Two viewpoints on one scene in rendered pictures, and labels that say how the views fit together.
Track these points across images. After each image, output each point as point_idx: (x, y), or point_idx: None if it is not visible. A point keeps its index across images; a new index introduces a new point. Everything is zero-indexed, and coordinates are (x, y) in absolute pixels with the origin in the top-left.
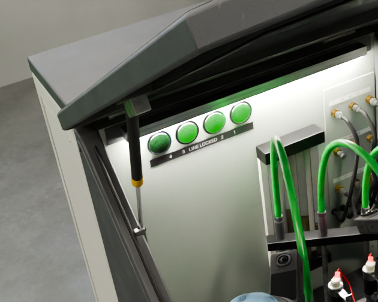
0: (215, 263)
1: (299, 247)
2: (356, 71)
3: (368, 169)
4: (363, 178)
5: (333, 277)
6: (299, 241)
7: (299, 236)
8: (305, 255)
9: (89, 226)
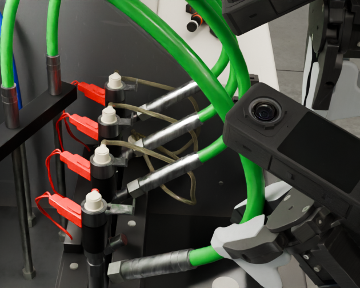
0: None
1: (220, 93)
2: None
3: (16, 8)
4: (5, 30)
5: (60, 205)
6: (212, 80)
7: (208, 71)
8: (234, 103)
9: None
